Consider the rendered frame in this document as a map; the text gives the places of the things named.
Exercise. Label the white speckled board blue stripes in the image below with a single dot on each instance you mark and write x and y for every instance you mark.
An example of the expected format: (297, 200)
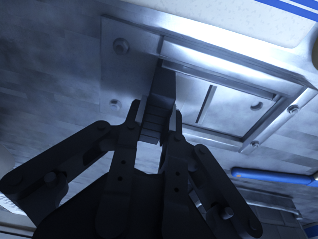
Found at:
(238, 20)

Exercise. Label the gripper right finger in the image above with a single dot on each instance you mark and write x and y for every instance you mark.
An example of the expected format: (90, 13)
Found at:
(176, 161)

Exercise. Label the grey steel tray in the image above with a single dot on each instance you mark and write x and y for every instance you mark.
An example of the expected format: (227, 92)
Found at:
(270, 211)

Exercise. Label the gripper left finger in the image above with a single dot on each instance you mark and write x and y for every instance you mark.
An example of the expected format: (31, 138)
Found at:
(124, 154)

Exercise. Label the steel mandoline body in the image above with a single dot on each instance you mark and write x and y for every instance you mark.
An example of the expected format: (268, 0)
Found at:
(129, 74)

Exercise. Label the white printed paper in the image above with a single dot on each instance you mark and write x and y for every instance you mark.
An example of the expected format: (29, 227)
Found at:
(10, 204)

